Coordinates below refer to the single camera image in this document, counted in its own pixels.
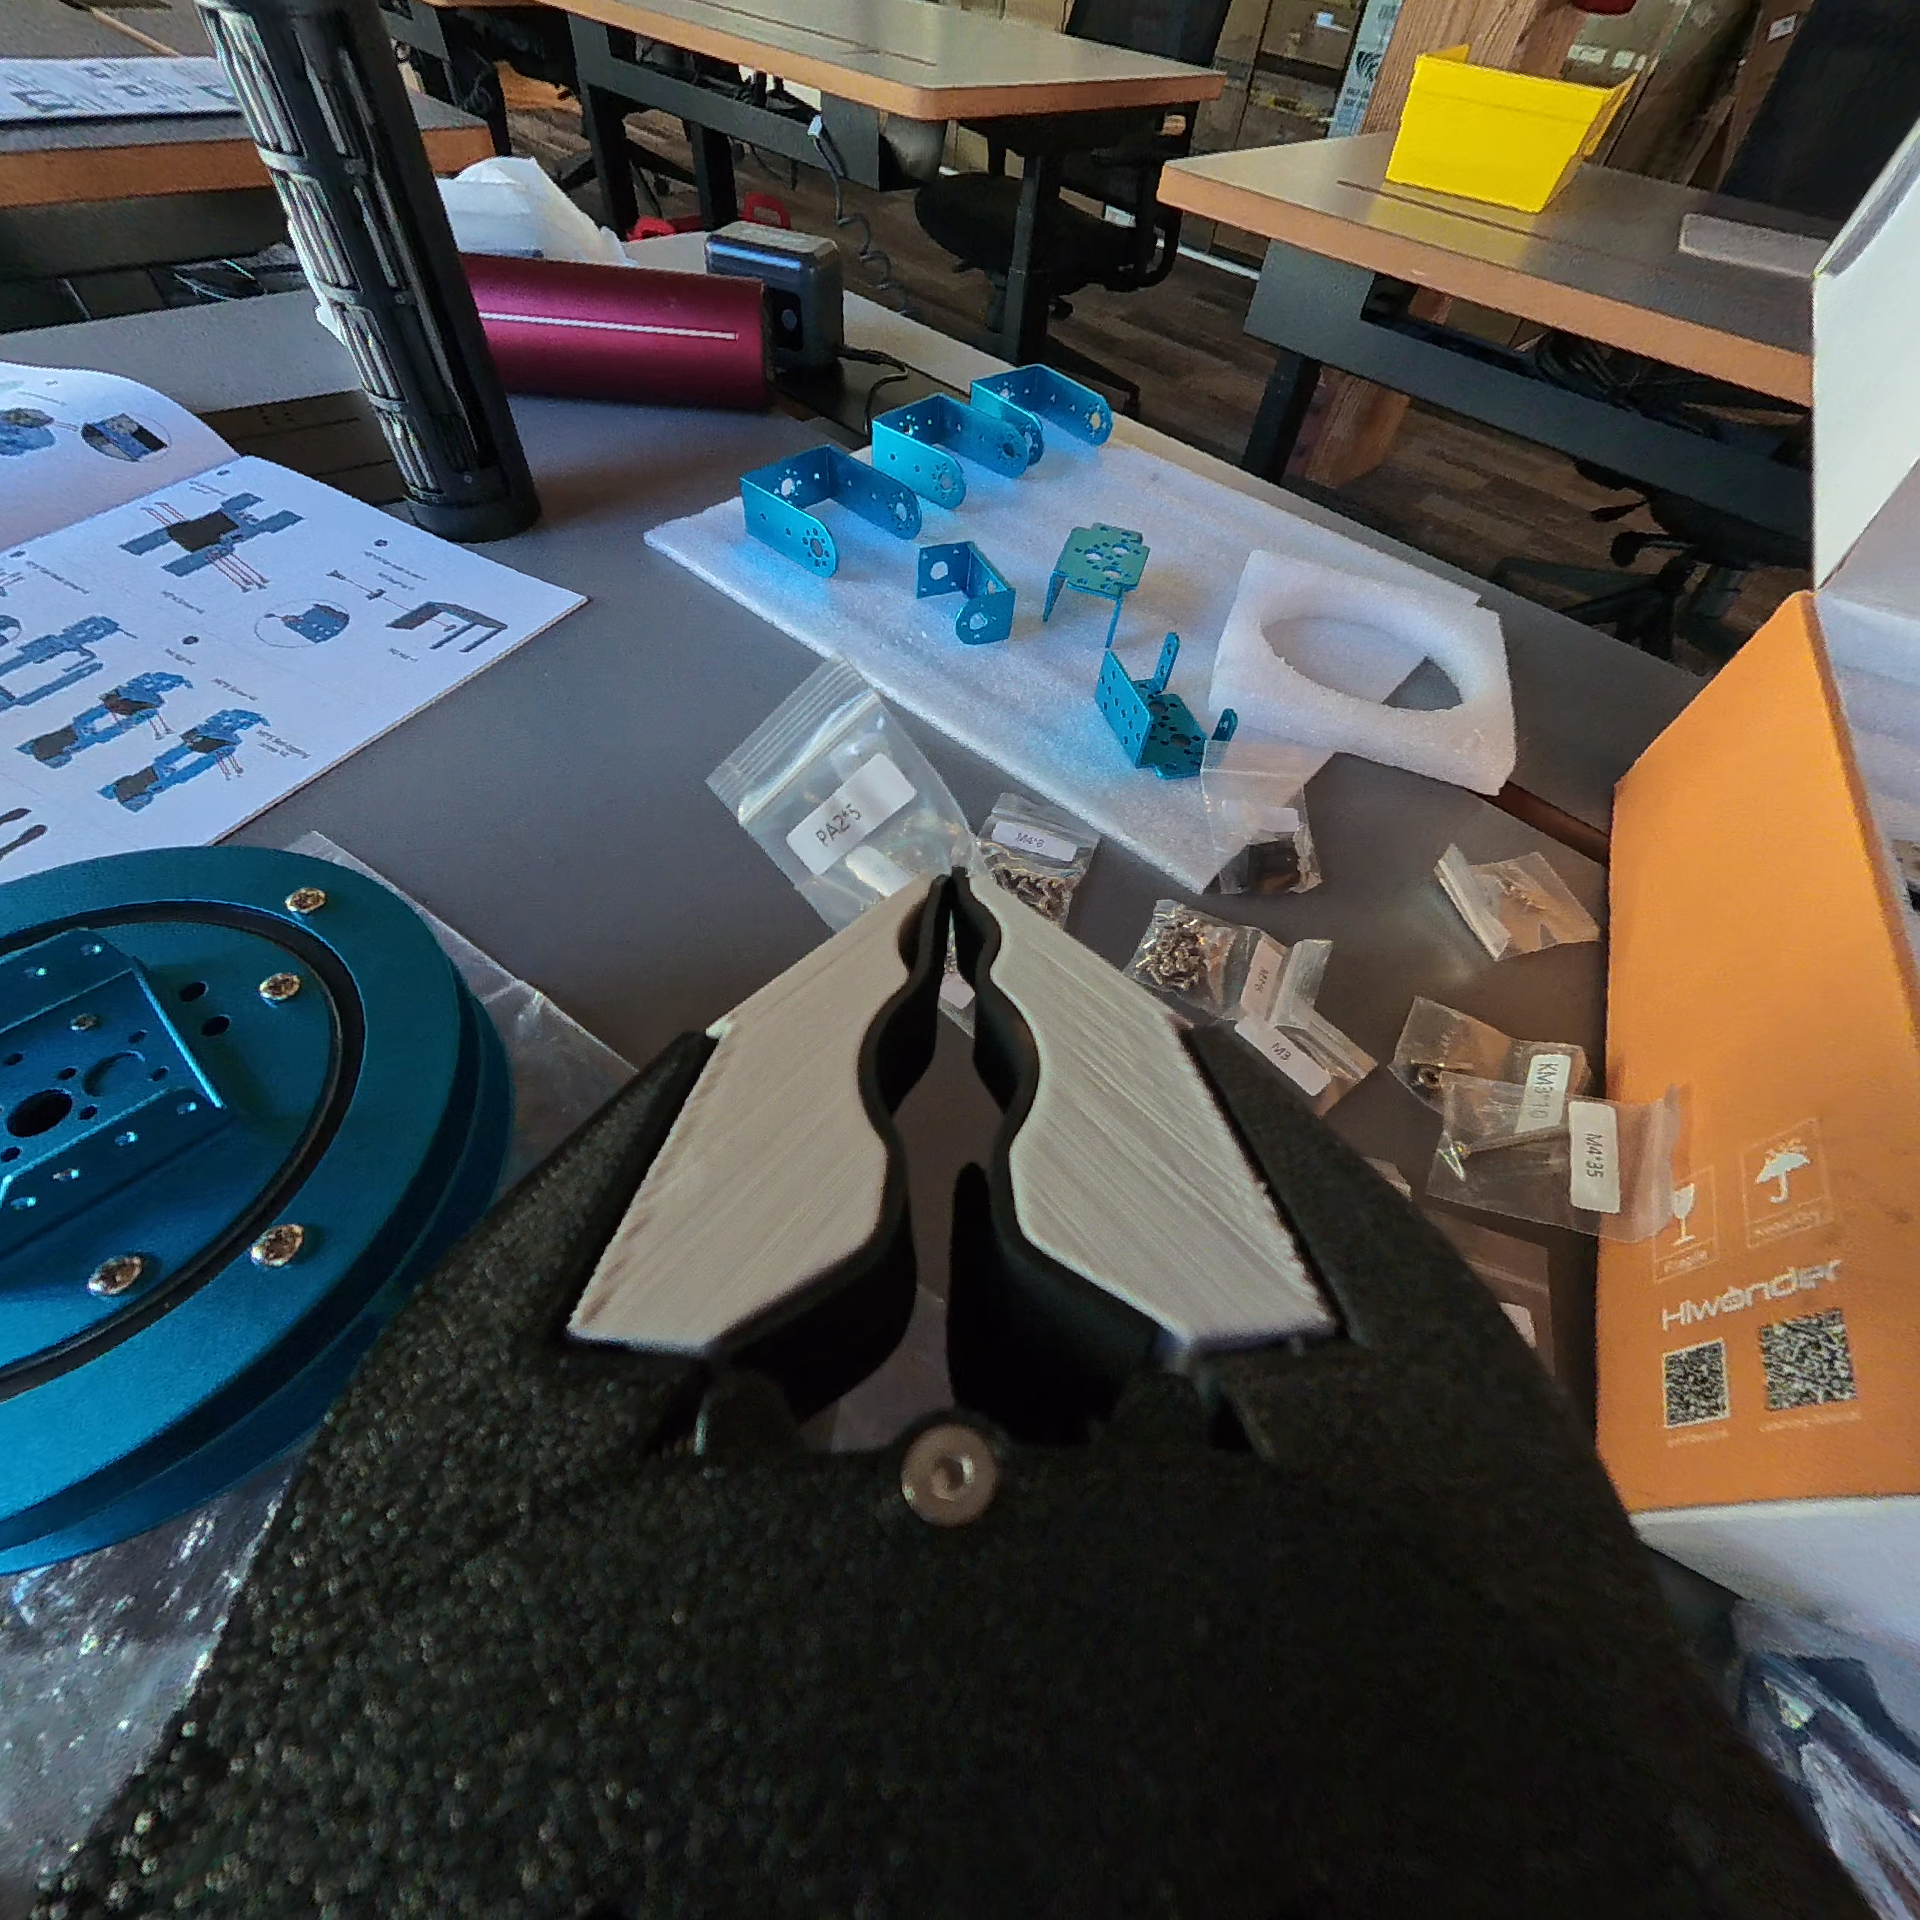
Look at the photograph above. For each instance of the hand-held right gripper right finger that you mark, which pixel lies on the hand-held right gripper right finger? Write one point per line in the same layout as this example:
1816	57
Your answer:
1154	1184

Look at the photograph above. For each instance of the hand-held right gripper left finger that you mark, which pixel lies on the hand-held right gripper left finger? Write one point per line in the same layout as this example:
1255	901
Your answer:
751	1184

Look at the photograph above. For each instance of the pile of small parts bags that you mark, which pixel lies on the pile of small parts bags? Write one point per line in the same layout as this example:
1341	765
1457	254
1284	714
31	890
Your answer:
1290	990

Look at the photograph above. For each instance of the clear screw bag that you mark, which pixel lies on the clear screw bag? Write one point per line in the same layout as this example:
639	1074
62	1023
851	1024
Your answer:
840	811

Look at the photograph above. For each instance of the teal round turntable base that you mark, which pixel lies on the teal round turntable base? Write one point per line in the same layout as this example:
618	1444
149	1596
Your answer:
374	1020

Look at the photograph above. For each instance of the white instruction manual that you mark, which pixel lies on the white instruction manual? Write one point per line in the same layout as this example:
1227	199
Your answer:
224	601

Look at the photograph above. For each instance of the white foam sheet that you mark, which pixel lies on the white foam sheet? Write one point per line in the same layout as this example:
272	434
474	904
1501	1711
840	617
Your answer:
840	601

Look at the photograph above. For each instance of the orange white cardboard box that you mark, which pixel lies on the orange white cardboard box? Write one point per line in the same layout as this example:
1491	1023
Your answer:
1741	974

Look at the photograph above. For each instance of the large clear plastic bag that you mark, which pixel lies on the large clear plastic bag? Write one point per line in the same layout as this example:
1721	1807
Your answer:
91	1680

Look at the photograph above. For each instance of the red metal case sleeve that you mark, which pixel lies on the red metal case sleeve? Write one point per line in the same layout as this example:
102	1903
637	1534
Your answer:
615	330

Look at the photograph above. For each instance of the grey power adapter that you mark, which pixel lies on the grey power adapter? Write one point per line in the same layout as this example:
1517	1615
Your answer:
780	285

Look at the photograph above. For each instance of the black screwdriver bit tray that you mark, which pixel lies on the black screwdriver bit tray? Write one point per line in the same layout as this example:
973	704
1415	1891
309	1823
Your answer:
374	301

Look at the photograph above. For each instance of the black swivel chair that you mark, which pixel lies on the black swivel chair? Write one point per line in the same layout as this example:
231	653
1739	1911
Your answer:
1035	224

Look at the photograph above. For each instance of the wooden side table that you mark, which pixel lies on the wooden side table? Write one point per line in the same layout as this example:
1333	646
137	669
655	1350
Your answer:
930	61
1350	210

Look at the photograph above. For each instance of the white plastic bag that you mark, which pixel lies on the white plastic bag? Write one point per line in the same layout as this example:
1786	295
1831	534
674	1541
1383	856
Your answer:
524	210

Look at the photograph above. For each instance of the yellow plastic box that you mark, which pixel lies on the yellow plastic box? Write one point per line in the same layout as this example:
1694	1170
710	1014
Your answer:
1484	129

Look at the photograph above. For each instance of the short blue U bracket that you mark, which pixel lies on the short blue U bracket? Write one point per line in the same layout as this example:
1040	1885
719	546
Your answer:
1149	729

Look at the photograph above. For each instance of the small blue angled bracket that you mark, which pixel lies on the small blue angled bracket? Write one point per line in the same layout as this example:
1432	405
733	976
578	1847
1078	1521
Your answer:
975	593

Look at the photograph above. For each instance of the teal multi-hole bracket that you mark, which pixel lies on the teal multi-hole bracket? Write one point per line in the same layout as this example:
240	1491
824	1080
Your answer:
1103	562

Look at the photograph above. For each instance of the large blue U bracket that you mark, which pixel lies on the large blue U bracket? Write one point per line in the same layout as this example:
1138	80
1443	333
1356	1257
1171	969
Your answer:
1051	399
945	434
824	511

